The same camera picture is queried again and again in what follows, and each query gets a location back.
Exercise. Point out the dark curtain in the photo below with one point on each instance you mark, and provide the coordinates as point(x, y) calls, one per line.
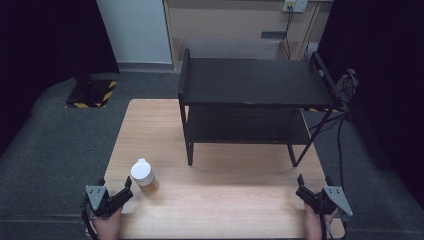
point(386, 83)
point(40, 50)

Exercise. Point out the black two-tier shelf rack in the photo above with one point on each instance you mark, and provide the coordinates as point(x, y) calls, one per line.
point(253, 83)

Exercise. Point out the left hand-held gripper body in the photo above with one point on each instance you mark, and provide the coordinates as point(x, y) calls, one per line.
point(100, 201)

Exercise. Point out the yellow-black striped base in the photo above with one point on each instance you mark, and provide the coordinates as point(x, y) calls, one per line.
point(87, 95)

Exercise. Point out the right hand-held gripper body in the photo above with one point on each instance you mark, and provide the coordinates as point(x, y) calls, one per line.
point(330, 200)

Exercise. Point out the person's right hand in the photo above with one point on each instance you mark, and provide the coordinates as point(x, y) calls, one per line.
point(312, 225)

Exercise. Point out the white wall socket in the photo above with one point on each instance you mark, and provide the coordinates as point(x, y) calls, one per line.
point(295, 5)

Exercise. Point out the white panel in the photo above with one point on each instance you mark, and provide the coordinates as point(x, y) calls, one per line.
point(136, 30)

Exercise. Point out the clear jar with white lid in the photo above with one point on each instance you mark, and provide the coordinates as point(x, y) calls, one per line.
point(145, 180)

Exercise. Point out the light wooden cabinet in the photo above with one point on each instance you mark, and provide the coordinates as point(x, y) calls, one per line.
point(233, 23)

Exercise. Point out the person's left hand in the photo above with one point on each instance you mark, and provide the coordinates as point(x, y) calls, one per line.
point(109, 226)

